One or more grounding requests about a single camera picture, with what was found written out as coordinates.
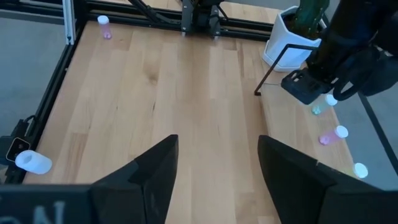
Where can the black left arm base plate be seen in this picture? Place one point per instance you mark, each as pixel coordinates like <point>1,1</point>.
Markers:
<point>202,21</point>

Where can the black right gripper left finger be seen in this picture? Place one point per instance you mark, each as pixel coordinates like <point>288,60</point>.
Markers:
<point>146,186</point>

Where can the silver metal bracket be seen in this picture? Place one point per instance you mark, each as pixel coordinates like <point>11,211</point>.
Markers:
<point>69,21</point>

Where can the yellow clear medicine bottle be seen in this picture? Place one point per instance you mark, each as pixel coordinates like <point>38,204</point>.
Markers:
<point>360,170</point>

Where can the green cactus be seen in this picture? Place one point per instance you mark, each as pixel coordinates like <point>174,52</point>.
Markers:
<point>311,18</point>

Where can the white opaque medicine bottle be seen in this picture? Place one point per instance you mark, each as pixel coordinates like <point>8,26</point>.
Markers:
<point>35,163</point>

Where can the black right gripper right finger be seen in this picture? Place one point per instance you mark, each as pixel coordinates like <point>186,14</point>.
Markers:
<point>295,186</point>

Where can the teal clear medicine bottle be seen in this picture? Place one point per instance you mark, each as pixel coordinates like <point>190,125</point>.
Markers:
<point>325,104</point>

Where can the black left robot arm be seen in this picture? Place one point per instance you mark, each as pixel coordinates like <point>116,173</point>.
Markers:
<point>363,28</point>

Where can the black table-level camera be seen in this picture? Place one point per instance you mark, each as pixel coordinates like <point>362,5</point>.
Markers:
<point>17,149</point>

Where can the white planter pot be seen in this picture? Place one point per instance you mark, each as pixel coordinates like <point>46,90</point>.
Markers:
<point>280,43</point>

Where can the pink clear medicine bottle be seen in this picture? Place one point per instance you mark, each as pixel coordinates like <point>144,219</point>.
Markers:
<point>334,136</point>
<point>105,29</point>

